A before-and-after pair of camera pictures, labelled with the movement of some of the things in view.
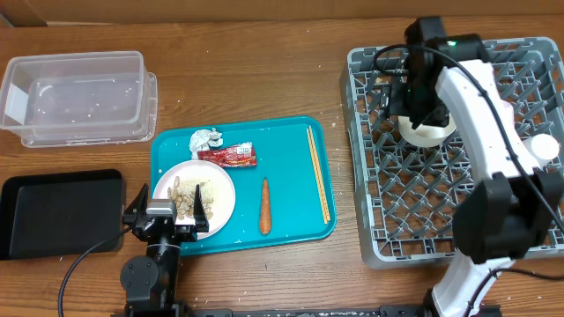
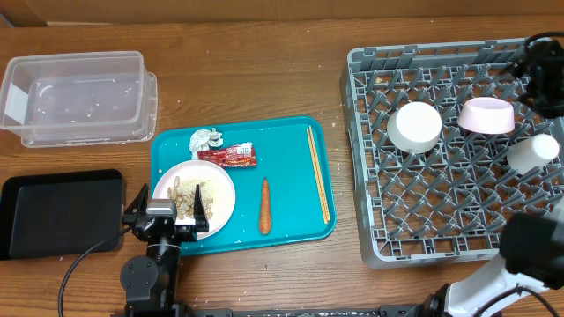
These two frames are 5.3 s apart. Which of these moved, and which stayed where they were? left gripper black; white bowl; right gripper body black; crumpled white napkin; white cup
Moved: right gripper body black; white bowl
Stayed: white cup; crumpled white napkin; left gripper black
